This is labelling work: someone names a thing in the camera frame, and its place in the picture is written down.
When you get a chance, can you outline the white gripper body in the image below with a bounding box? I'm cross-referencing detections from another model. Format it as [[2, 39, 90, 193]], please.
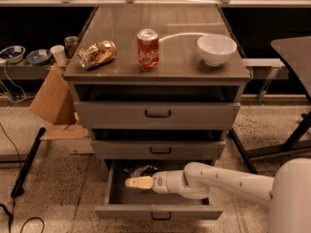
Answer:
[[152, 171, 188, 194]]

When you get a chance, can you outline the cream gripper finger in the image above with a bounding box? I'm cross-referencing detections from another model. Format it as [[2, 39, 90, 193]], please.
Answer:
[[125, 176, 154, 189]]

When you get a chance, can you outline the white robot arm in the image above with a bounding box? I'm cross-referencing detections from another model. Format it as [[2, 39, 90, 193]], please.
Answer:
[[125, 158, 311, 233]]

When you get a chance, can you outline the grey bottom drawer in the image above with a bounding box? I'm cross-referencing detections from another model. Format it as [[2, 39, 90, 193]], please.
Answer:
[[94, 160, 223, 220]]

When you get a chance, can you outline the grey drawer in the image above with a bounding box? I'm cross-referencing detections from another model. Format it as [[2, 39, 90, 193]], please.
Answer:
[[74, 84, 240, 130], [91, 129, 225, 160], [94, 160, 223, 220]]

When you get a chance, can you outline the grey middle drawer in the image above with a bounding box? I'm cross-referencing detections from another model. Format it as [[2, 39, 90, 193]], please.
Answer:
[[91, 129, 225, 160]]

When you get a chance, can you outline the grey top drawer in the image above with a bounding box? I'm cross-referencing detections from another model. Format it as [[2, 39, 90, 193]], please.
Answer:
[[74, 84, 240, 130]]

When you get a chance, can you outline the grey drawer cabinet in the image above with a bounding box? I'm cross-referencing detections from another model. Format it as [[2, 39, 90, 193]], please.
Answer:
[[64, 4, 250, 168]]

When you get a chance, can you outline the upright red soda can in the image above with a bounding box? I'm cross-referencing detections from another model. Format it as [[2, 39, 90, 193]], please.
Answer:
[[137, 28, 159, 70]]

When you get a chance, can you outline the black bar right floor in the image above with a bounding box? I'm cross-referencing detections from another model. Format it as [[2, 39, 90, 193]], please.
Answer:
[[228, 128, 258, 174]]

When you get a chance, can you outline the black bar floor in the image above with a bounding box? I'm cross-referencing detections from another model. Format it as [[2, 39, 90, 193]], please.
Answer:
[[11, 127, 46, 198], [228, 128, 258, 174]]

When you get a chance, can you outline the brown cardboard box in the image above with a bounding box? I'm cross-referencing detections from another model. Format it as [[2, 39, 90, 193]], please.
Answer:
[[30, 64, 88, 140]]

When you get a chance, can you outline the black bar left floor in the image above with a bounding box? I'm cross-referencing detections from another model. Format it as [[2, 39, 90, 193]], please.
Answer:
[[11, 127, 46, 198]]

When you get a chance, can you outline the black stand base right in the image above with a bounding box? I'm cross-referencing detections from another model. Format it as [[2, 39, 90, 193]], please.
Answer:
[[247, 111, 311, 157]]

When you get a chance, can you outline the white bowl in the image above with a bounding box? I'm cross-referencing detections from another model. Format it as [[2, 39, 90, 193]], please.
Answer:
[[197, 34, 237, 67]]

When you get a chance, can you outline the white paper cup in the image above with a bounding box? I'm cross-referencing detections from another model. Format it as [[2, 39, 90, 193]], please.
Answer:
[[50, 45, 67, 66]]

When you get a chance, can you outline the dark glass jar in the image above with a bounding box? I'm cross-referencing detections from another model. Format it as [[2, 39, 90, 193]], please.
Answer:
[[64, 36, 79, 58]]

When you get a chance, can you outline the blue bowl near cup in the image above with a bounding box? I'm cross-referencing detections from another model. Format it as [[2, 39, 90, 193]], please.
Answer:
[[26, 50, 52, 66]]

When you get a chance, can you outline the blue bowl far left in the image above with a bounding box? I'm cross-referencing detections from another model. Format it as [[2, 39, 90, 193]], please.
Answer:
[[0, 46, 25, 64]]

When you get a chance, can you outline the dark side table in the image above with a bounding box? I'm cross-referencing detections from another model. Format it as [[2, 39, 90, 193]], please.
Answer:
[[271, 36, 311, 100]]

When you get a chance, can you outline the black floor cable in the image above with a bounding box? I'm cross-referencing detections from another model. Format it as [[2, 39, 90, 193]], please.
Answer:
[[0, 122, 46, 233]]

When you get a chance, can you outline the white cable left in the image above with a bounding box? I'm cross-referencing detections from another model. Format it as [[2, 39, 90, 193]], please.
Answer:
[[0, 61, 28, 104]]

